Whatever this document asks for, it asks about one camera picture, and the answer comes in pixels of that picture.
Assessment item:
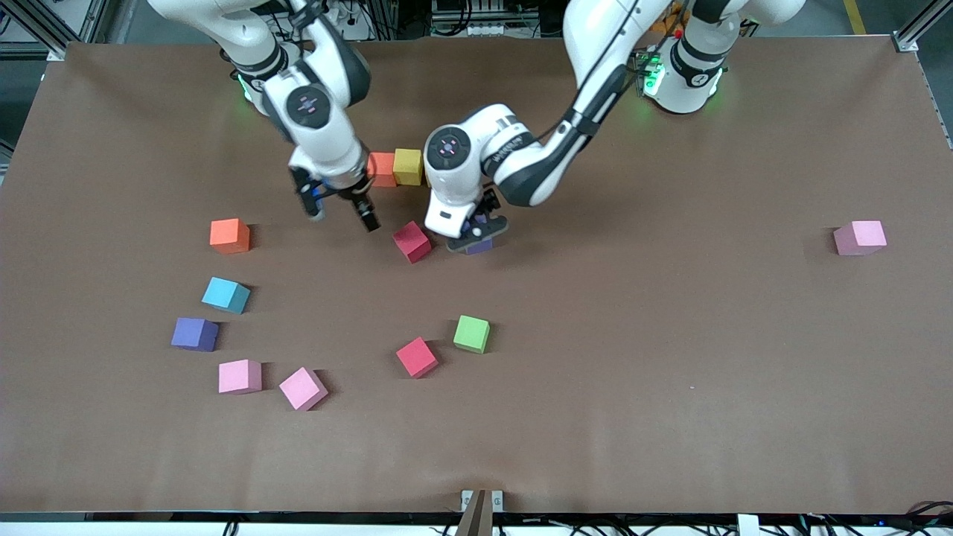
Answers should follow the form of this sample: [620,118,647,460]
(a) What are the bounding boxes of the orange foam cube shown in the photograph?
[369,152,398,188]
[209,217,252,255]

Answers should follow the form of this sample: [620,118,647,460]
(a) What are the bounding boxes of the purple foam cube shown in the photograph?
[465,214,494,255]
[170,317,220,353]

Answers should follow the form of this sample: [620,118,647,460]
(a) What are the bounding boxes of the red foam cube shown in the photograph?
[395,336,439,379]
[392,220,433,264]

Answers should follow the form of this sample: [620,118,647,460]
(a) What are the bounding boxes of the yellow foam cube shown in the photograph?
[393,148,424,186]

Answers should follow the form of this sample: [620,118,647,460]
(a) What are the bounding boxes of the green foam cube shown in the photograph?
[453,315,491,354]

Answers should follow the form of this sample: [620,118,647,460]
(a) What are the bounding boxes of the blue foam cube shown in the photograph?
[201,277,252,315]

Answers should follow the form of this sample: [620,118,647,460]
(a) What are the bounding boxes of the pink foam cube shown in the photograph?
[218,359,264,395]
[833,220,888,257]
[279,366,329,412]

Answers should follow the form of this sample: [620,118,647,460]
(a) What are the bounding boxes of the bag of orange fruits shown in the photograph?
[651,0,689,39]

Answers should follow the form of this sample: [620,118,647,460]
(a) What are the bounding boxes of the brown paper table cover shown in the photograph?
[0,36,953,516]

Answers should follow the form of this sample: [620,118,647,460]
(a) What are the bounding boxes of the small metal bracket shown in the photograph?
[461,489,504,513]

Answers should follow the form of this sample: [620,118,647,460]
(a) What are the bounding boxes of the aluminium frame profile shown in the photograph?
[0,0,109,60]
[892,0,953,54]

